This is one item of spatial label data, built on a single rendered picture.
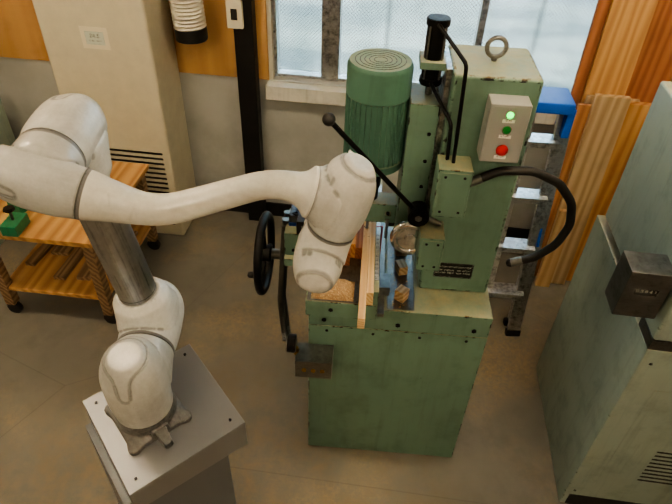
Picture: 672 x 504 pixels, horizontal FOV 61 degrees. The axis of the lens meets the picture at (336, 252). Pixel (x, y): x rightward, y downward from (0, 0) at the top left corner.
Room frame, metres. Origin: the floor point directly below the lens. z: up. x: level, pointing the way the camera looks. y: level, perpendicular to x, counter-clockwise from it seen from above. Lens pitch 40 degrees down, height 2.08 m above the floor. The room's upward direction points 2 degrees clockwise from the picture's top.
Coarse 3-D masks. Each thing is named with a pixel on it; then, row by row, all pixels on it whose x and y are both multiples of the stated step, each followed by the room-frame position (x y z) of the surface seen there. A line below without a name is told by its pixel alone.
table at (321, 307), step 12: (288, 264) 1.39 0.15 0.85; (360, 264) 1.35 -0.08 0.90; (348, 276) 1.29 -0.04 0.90; (312, 300) 1.18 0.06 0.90; (324, 300) 1.18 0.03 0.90; (336, 300) 1.19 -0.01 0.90; (312, 312) 1.18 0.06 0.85; (324, 312) 1.18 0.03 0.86; (336, 312) 1.18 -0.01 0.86; (348, 312) 1.17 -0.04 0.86; (372, 312) 1.17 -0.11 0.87
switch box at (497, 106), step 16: (496, 96) 1.33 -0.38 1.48; (512, 96) 1.34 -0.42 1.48; (528, 96) 1.34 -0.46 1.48; (496, 112) 1.29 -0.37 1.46; (528, 112) 1.28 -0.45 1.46; (496, 128) 1.29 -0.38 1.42; (512, 128) 1.29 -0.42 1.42; (480, 144) 1.31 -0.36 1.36; (496, 144) 1.29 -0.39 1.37; (512, 144) 1.29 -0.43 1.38; (480, 160) 1.29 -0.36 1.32; (496, 160) 1.29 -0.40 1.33; (512, 160) 1.29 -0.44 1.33
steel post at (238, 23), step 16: (240, 0) 2.71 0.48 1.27; (240, 16) 2.71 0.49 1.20; (240, 32) 2.74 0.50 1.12; (240, 48) 2.74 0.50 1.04; (256, 48) 2.78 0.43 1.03; (240, 64) 2.74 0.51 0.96; (256, 64) 2.76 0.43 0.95; (240, 80) 2.74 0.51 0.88; (256, 80) 2.75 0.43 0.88; (240, 96) 2.74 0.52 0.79; (256, 96) 2.73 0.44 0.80; (240, 112) 2.74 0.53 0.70; (256, 112) 2.73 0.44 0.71; (256, 128) 2.74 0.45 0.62; (256, 144) 2.74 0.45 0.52; (256, 160) 2.74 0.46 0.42; (256, 208) 2.74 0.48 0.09
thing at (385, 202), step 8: (384, 192) 1.50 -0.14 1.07; (376, 200) 1.46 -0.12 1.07; (384, 200) 1.46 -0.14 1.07; (392, 200) 1.46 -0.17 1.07; (376, 208) 1.44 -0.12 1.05; (384, 208) 1.44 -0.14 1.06; (392, 208) 1.44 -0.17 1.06; (368, 216) 1.44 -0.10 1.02; (376, 216) 1.44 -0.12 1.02; (392, 216) 1.44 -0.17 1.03
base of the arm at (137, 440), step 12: (108, 408) 0.91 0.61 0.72; (180, 408) 0.92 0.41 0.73; (168, 420) 0.87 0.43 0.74; (180, 420) 0.88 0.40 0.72; (120, 432) 0.85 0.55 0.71; (132, 432) 0.83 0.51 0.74; (144, 432) 0.83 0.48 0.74; (156, 432) 0.84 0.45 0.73; (168, 432) 0.84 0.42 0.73; (132, 444) 0.81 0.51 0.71; (144, 444) 0.81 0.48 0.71; (168, 444) 0.82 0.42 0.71
